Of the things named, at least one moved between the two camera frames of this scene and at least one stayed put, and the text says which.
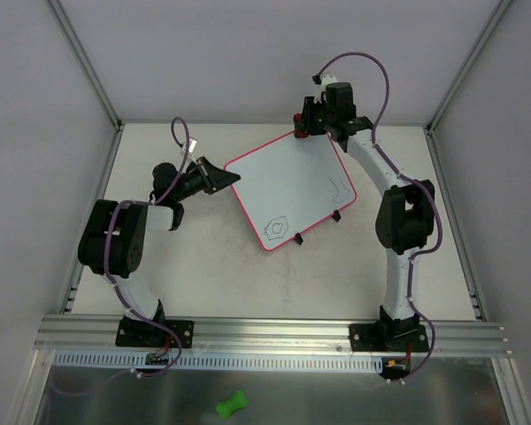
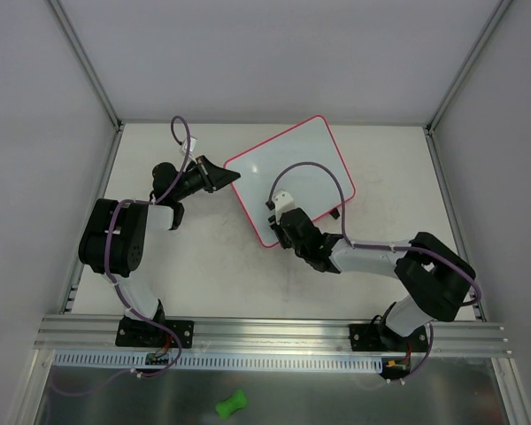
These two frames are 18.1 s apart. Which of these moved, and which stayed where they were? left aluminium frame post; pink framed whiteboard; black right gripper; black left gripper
Moved: black right gripper
Stayed: left aluminium frame post; pink framed whiteboard; black left gripper
